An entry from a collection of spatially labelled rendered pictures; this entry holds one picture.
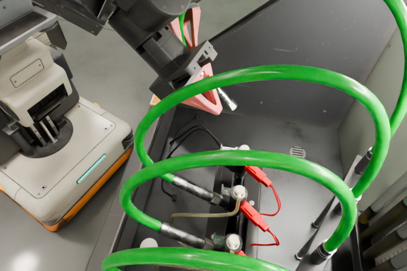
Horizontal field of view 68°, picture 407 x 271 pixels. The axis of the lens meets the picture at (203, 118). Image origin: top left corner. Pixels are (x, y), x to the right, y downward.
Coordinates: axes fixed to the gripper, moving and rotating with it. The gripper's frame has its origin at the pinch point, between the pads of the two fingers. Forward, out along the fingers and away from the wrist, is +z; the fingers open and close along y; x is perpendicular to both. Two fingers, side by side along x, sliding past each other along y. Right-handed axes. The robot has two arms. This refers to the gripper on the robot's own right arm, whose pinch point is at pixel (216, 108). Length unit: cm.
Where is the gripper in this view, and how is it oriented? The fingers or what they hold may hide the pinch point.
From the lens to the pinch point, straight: 47.4
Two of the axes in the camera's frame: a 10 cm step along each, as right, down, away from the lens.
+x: 4.3, -7.1, 5.5
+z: 6.5, 6.7, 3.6
